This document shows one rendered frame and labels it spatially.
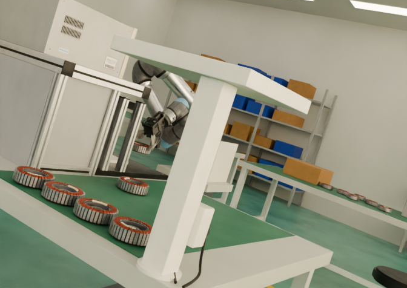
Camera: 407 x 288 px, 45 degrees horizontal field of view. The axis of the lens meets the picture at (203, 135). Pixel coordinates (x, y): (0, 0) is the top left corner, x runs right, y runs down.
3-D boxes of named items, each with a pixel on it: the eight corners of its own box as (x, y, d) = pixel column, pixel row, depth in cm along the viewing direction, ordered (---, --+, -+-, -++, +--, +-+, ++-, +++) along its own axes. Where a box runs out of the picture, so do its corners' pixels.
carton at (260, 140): (257, 144, 885) (260, 135, 884) (278, 150, 862) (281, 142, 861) (248, 141, 851) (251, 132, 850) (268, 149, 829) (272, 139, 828)
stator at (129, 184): (151, 194, 176) (154, 184, 175) (139, 197, 165) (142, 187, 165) (123, 184, 178) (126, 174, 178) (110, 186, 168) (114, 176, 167)
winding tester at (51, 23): (52, 56, 215) (65, 12, 214) (122, 79, 192) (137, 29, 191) (-29, 30, 182) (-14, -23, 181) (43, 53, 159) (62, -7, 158)
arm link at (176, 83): (205, 131, 273) (140, 56, 259) (226, 117, 267) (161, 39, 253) (201, 141, 262) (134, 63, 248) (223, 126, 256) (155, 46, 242)
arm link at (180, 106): (193, 107, 241) (182, 94, 240) (180, 120, 235) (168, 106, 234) (185, 112, 248) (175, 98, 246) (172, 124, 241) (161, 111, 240)
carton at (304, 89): (293, 96, 860) (297, 83, 858) (312, 101, 841) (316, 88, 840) (285, 92, 825) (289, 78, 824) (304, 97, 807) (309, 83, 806)
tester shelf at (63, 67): (39, 63, 223) (41, 53, 223) (148, 100, 188) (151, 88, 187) (-54, 34, 186) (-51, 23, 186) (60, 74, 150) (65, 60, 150)
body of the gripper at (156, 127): (139, 123, 227) (156, 109, 234) (143, 137, 232) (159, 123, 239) (152, 127, 223) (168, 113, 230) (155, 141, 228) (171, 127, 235)
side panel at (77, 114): (88, 173, 177) (114, 89, 176) (94, 176, 176) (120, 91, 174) (25, 169, 154) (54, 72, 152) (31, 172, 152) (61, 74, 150)
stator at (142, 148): (137, 148, 233) (139, 141, 233) (154, 155, 228) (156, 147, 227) (121, 146, 224) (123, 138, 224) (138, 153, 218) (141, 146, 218)
